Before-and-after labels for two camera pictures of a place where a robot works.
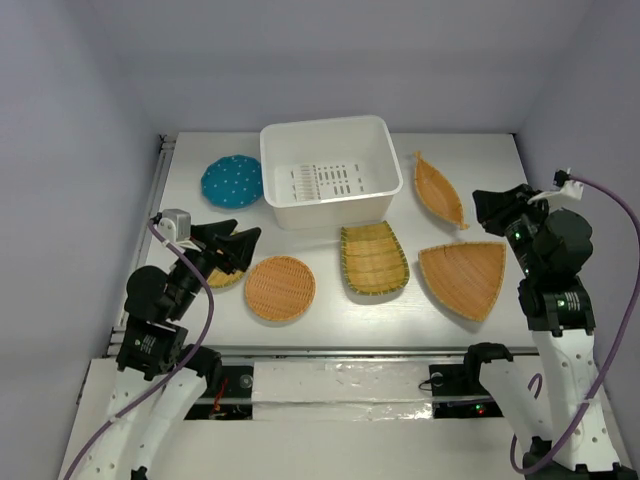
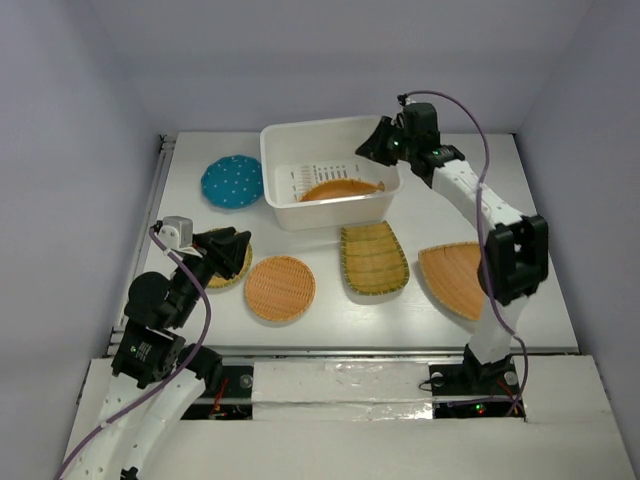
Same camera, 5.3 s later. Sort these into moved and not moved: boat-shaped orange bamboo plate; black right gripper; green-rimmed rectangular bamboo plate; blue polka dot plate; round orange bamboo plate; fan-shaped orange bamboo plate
Moved: black right gripper; boat-shaped orange bamboo plate
Not moved: blue polka dot plate; round orange bamboo plate; green-rimmed rectangular bamboo plate; fan-shaped orange bamboo plate
